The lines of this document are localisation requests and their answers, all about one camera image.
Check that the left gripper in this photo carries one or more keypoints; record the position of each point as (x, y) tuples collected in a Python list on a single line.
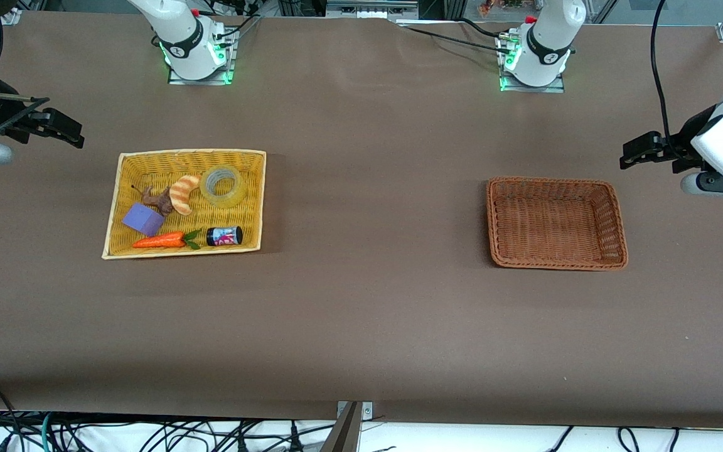
[(691, 131)]

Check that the clear yellowish tape roll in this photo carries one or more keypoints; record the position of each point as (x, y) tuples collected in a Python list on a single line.
[(236, 196)]

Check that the brown wicker basket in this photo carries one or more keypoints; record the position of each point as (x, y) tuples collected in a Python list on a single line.
[(550, 220)]

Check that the purple cube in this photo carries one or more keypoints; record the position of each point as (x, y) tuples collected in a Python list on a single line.
[(143, 220)]

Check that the brown toy root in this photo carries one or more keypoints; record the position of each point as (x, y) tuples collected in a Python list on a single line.
[(162, 201)]

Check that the toy croissant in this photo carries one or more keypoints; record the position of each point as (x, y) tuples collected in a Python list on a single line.
[(179, 194)]

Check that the orange toy carrot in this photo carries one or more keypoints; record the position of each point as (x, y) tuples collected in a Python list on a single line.
[(160, 240)]

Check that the small black can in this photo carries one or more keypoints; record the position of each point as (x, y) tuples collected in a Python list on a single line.
[(223, 236)]

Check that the yellow wicker basket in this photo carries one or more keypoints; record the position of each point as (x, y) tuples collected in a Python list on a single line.
[(236, 220)]

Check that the brown paper table cover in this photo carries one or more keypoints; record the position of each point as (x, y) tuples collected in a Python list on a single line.
[(361, 188)]

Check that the grey metal bar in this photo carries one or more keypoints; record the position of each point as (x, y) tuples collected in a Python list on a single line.
[(344, 433)]

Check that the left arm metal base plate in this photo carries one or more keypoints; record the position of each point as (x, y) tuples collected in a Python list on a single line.
[(556, 86)]

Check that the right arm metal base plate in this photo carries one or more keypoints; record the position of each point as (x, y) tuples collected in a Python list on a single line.
[(228, 69)]

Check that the grey metal frame rail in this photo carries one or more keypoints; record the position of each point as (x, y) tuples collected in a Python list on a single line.
[(371, 7)]

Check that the small metal table bracket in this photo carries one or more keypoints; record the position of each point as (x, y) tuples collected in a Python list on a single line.
[(366, 409)]

